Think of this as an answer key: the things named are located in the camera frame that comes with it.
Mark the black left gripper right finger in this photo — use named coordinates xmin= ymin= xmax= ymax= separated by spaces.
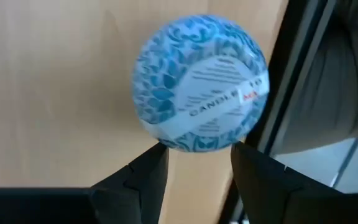
xmin=230 ymin=141 xmax=358 ymax=224

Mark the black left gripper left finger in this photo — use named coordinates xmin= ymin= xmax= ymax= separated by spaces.
xmin=89 ymin=142 xmax=170 ymax=224

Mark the blue patterned round candle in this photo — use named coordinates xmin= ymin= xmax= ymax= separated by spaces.
xmin=131 ymin=13 xmax=271 ymax=154

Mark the dark grey fabric cover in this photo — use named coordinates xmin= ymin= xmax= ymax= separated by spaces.
xmin=270 ymin=0 xmax=358 ymax=155

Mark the black aluminium table frame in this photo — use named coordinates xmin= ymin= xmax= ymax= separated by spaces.
xmin=216 ymin=0 xmax=341 ymax=224

